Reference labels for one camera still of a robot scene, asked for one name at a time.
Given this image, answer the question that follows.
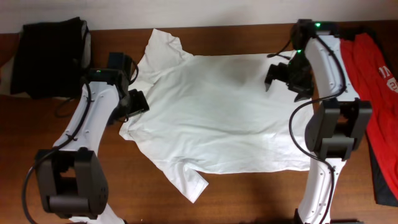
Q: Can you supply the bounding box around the white t-shirt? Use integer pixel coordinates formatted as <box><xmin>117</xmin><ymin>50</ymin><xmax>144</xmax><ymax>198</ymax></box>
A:
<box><xmin>119</xmin><ymin>29</ymin><xmax>313</xmax><ymax>202</ymax></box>

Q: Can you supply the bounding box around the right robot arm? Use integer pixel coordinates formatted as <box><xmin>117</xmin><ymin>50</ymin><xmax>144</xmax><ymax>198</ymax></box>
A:
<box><xmin>290</xmin><ymin>19</ymin><xmax>373</xmax><ymax>224</ymax></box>

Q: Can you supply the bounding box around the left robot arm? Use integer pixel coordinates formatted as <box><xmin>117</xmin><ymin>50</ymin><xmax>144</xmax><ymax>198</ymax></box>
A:
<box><xmin>34</xmin><ymin>68</ymin><xmax>149</xmax><ymax>223</ymax></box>

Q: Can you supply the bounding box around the red t-shirt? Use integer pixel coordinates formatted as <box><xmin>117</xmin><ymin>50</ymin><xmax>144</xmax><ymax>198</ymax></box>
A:
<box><xmin>339</xmin><ymin>32</ymin><xmax>398</xmax><ymax>202</ymax></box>

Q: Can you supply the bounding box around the grey folded garment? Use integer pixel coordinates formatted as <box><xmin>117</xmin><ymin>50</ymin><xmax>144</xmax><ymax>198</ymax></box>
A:
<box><xmin>81</xmin><ymin>21</ymin><xmax>91</xmax><ymax>69</ymax></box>

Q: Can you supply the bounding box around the black folded garment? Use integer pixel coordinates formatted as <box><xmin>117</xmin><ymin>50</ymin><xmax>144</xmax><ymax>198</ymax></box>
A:
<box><xmin>11</xmin><ymin>17</ymin><xmax>91</xmax><ymax>100</ymax></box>

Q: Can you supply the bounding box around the dark teal garment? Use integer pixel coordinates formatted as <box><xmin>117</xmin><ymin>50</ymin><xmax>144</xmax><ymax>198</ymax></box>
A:
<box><xmin>337</xmin><ymin>26</ymin><xmax>398</xmax><ymax>207</ymax></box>

